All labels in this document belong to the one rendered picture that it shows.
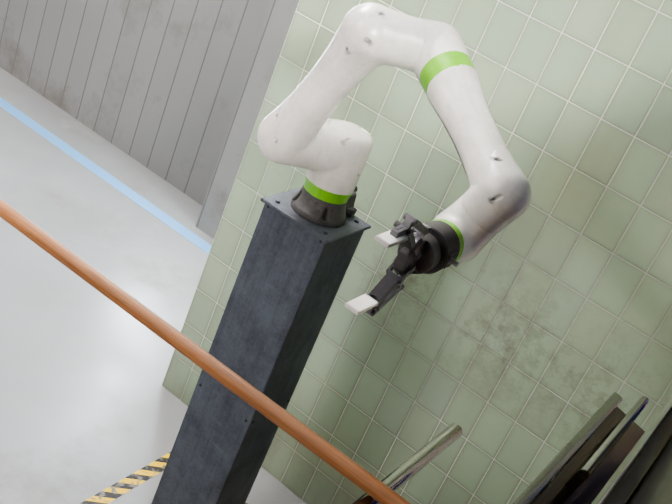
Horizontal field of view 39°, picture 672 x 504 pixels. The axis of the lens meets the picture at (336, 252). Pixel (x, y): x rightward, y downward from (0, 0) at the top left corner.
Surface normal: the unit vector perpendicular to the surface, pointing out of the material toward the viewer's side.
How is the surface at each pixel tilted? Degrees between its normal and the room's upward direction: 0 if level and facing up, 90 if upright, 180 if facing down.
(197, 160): 90
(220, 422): 90
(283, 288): 90
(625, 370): 90
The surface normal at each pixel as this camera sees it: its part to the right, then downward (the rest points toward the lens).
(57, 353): 0.36, -0.83
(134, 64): -0.52, 0.21
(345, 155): 0.36, 0.50
